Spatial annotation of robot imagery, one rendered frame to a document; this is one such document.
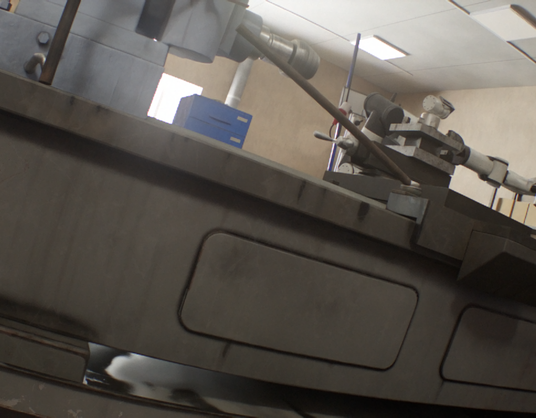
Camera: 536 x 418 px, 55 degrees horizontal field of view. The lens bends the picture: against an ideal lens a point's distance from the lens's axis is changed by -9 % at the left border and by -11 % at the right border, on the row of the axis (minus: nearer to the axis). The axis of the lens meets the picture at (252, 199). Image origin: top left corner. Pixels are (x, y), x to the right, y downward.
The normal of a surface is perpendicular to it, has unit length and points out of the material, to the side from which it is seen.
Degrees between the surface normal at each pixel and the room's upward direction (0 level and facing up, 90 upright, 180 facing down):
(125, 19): 66
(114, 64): 90
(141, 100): 90
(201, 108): 90
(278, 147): 90
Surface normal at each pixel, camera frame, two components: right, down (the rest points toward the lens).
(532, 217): -0.87, -0.30
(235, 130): 0.37, 0.11
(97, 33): 0.47, -0.36
